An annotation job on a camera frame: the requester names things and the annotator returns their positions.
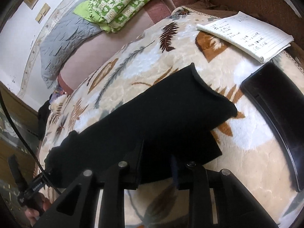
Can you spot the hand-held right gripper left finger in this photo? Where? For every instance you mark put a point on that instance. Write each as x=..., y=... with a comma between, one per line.
x=135, y=163

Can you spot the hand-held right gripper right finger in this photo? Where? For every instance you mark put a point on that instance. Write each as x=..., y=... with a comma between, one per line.
x=175, y=172

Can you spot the black pants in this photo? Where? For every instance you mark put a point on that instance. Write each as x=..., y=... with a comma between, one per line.
x=156, y=121

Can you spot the person's left hand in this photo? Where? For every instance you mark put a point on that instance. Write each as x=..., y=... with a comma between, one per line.
x=46, y=203

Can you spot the black cloth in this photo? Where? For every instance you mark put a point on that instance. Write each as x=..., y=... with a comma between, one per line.
x=43, y=118

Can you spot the wooden door with glass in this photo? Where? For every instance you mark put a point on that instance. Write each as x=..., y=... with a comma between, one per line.
x=14, y=114

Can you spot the colourful printed packets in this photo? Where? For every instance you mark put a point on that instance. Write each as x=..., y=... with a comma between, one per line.
x=58, y=92

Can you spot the leaf print fleece blanket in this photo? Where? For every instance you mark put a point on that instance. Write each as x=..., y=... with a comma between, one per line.
x=180, y=59

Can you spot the black flat case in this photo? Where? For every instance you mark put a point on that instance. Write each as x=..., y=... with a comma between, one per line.
x=277, y=106

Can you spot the pink mattress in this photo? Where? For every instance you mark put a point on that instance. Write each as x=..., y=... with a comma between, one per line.
x=106, y=42

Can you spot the grey quilted pillow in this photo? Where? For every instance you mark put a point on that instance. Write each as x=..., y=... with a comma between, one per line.
x=64, y=38

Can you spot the white lined notebook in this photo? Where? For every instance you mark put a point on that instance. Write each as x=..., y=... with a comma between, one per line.
x=247, y=34

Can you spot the green patterned quilt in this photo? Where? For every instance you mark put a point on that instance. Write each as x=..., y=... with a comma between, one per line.
x=118, y=2

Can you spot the beige wall switch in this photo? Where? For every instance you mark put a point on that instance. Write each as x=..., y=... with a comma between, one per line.
x=42, y=12

